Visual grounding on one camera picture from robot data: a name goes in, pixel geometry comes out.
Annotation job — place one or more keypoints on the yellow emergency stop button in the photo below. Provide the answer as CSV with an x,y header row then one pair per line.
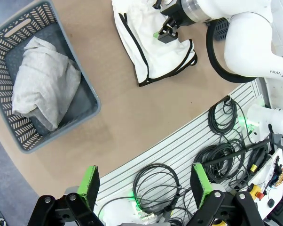
x,y
259,194

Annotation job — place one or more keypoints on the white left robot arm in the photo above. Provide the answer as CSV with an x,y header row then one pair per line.
x,y
115,214

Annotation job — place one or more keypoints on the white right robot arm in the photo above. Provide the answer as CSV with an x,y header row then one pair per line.
x,y
249,42

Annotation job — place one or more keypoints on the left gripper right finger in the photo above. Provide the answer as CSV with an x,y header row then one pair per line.
x,y
200,186

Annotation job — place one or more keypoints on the white control panel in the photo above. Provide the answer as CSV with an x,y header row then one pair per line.
x,y
270,169

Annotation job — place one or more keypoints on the slotted aluminium base plate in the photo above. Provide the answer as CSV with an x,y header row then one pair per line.
x,y
179,146

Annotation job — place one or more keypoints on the grey plastic lattice basket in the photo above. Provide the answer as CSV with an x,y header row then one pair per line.
x,y
222,30
85,94

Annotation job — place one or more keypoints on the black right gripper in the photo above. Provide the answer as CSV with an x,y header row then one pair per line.
x,y
176,14

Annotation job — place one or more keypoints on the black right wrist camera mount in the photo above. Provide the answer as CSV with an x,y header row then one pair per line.
x,y
156,4

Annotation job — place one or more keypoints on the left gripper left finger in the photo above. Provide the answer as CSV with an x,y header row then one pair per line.
x,y
89,186

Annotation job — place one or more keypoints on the black rod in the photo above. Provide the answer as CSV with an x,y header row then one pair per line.
x,y
238,151

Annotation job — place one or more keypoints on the white shorts black trim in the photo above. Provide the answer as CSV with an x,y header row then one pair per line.
x,y
151,51

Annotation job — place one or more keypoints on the light grey garment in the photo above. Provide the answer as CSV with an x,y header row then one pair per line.
x,y
45,77

